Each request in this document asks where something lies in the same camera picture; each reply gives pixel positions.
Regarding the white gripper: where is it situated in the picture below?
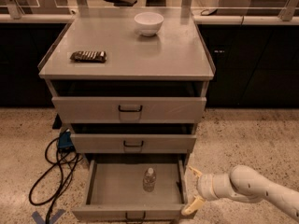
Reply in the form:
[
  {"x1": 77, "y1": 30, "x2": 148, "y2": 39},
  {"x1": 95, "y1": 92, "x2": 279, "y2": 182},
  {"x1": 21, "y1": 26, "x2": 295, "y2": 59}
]
[{"x1": 181, "y1": 166, "x2": 233, "y2": 216}]

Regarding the clear plastic water bottle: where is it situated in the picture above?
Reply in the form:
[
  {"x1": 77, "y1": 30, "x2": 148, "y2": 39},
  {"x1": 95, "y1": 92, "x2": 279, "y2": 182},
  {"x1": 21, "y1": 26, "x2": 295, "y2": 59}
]
[{"x1": 143, "y1": 168, "x2": 157, "y2": 192}]

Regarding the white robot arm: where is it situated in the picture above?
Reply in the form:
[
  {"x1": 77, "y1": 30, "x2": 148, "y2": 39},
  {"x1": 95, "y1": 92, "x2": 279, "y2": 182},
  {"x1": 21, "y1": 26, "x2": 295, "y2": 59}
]
[{"x1": 181, "y1": 165, "x2": 299, "y2": 221}]

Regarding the bottom grey drawer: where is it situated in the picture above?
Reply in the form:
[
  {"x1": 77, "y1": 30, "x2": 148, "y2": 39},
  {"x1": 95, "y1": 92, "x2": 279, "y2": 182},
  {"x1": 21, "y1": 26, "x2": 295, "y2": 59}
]
[{"x1": 73, "y1": 155, "x2": 188, "y2": 223}]

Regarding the grey drawer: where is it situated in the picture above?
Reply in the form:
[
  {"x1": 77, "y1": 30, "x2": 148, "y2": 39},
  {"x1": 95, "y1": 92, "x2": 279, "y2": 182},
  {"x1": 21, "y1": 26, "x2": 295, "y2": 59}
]
[
  {"x1": 71, "y1": 133, "x2": 196, "y2": 154},
  {"x1": 73, "y1": 155, "x2": 188, "y2": 223},
  {"x1": 52, "y1": 97, "x2": 206, "y2": 123}
]

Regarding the middle grey drawer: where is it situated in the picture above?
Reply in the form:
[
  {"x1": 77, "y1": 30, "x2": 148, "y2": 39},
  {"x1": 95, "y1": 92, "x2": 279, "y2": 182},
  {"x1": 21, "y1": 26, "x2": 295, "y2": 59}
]
[{"x1": 71, "y1": 133, "x2": 196, "y2": 154}]

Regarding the grey drawer cabinet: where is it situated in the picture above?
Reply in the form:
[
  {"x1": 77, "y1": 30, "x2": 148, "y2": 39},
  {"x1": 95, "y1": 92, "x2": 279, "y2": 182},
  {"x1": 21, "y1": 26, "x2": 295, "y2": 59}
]
[{"x1": 37, "y1": 7, "x2": 217, "y2": 166}]

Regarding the top grey drawer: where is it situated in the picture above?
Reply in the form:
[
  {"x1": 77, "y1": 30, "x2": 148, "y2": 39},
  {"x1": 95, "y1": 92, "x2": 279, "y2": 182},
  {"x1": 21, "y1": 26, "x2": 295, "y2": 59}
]
[{"x1": 52, "y1": 97, "x2": 206, "y2": 123}]

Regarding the blue power adapter box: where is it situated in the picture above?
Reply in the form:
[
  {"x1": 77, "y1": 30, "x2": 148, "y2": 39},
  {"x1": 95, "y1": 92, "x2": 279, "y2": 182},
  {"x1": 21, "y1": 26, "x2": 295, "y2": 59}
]
[{"x1": 57, "y1": 132, "x2": 74, "y2": 151}]

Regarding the white ceramic bowl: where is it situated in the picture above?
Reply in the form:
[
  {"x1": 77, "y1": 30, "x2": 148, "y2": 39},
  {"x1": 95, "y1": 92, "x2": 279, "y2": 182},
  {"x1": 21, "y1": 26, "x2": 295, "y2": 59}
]
[{"x1": 135, "y1": 12, "x2": 164, "y2": 36}]

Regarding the dark striped snack bar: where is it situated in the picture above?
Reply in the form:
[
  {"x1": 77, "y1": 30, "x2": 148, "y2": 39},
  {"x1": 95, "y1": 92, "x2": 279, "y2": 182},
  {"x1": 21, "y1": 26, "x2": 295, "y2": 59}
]
[{"x1": 70, "y1": 51, "x2": 107, "y2": 63}]

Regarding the black office chair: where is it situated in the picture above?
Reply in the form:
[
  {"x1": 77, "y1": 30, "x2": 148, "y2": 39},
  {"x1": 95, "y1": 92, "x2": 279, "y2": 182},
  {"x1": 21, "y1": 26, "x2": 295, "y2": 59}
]
[{"x1": 104, "y1": 0, "x2": 137, "y2": 7}]

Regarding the dark low counter wall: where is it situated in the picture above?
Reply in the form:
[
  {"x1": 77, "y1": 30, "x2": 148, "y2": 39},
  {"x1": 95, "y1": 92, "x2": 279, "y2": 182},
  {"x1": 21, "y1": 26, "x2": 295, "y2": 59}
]
[{"x1": 1, "y1": 22, "x2": 298, "y2": 107}]

